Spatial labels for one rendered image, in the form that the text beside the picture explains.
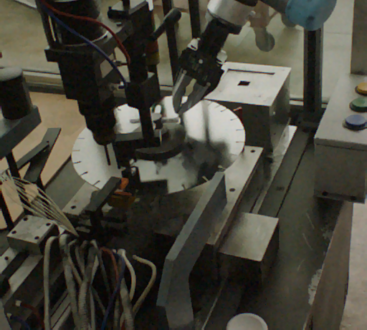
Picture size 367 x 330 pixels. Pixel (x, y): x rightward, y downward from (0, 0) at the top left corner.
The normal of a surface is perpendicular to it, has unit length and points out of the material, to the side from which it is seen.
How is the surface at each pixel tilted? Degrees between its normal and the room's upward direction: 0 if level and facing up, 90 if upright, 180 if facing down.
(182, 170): 0
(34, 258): 0
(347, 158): 90
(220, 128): 0
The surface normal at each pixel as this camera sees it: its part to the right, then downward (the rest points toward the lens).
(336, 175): -0.39, 0.56
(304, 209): -0.11, -0.82
